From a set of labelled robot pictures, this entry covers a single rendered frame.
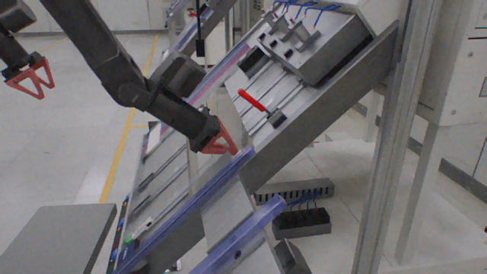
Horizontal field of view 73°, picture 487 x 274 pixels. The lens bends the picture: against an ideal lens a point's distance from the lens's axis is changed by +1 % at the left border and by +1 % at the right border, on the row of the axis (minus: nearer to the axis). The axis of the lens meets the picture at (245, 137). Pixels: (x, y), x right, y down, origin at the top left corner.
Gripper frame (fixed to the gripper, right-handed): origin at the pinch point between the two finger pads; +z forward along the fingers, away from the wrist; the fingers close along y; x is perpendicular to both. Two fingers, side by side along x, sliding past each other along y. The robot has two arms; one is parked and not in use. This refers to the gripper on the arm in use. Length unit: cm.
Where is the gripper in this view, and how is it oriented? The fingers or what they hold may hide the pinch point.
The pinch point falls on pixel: (233, 149)
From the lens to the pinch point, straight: 69.2
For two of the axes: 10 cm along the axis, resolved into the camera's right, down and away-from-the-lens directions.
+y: -2.2, -4.4, 8.7
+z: 7.4, 5.1, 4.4
